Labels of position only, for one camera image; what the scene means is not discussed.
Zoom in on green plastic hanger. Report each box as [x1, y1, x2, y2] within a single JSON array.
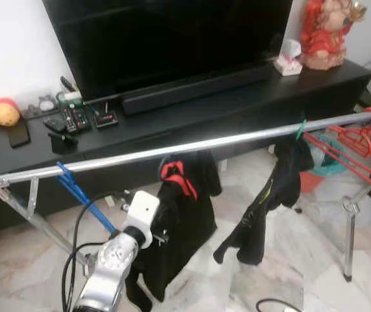
[[294, 118, 309, 141]]

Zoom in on red plastic hanger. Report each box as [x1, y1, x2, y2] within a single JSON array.
[[328, 106, 371, 171], [302, 107, 371, 200]]

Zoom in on silver metal clothes rack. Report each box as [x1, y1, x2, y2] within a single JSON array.
[[0, 107, 371, 283]]

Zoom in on black printed shirt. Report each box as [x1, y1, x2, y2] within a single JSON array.
[[212, 134, 315, 267]]

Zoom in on black phone stand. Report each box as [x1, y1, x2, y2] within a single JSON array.
[[49, 131, 80, 155]]

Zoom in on black remote control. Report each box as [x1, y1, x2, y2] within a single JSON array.
[[44, 115, 69, 135], [62, 107, 84, 134]]

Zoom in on black soundbar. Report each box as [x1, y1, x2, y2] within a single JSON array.
[[121, 62, 274, 117]]

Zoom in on orange waste bin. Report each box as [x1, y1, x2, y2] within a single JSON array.
[[300, 170, 324, 194]]

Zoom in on black smartphone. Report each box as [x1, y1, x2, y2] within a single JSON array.
[[8, 118, 32, 150]]

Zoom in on black flat screen television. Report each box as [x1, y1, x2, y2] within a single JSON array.
[[42, 0, 295, 103]]

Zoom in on white pink tissue box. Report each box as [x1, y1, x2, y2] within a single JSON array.
[[274, 39, 303, 77]]

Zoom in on red gold Ganesha statue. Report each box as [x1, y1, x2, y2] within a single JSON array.
[[300, 0, 368, 71]]

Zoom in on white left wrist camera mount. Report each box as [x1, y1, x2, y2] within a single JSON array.
[[121, 190, 161, 250]]

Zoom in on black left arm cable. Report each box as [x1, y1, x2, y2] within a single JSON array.
[[62, 192, 134, 312]]

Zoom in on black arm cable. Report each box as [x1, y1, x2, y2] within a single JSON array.
[[257, 298, 303, 312], [62, 192, 134, 312]]

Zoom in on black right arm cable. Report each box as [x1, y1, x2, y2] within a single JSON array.
[[257, 298, 303, 312]]

